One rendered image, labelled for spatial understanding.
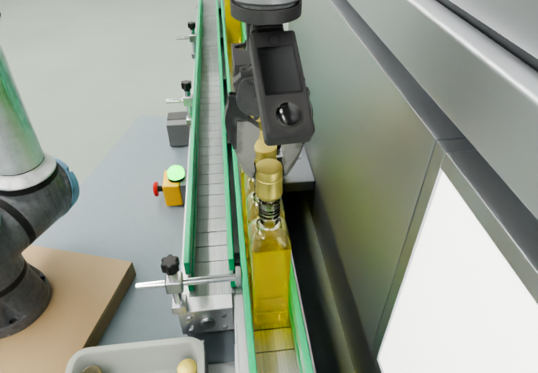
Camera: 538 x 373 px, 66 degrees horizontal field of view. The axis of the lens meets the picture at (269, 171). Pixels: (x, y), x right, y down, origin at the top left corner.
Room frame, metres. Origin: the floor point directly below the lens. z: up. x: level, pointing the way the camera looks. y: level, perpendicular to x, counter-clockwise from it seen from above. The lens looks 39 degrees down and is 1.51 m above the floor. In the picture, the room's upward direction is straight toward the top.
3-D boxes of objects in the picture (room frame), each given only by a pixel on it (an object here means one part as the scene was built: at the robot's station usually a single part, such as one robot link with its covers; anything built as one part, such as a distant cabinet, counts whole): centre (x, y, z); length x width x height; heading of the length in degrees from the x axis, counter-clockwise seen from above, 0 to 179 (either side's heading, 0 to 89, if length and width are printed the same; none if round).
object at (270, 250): (0.40, 0.00, 0.99); 0.06 x 0.06 x 0.21; 7
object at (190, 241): (1.30, 0.24, 0.93); 1.75 x 0.01 x 0.08; 7
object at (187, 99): (1.00, 0.24, 0.94); 0.07 x 0.04 x 0.13; 97
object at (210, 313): (0.41, 0.11, 0.85); 0.09 x 0.04 x 0.07; 97
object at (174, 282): (0.40, 0.13, 0.95); 0.17 x 0.03 x 0.12; 97
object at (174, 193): (0.82, 0.24, 0.79); 0.07 x 0.07 x 0.07; 7
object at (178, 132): (1.10, 0.28, 0.79); 0.08 x 0.08 x 0.08; 7
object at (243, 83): (0.43, 0.00, 1.33); 0.09 x 0.08 x 0.12; 8
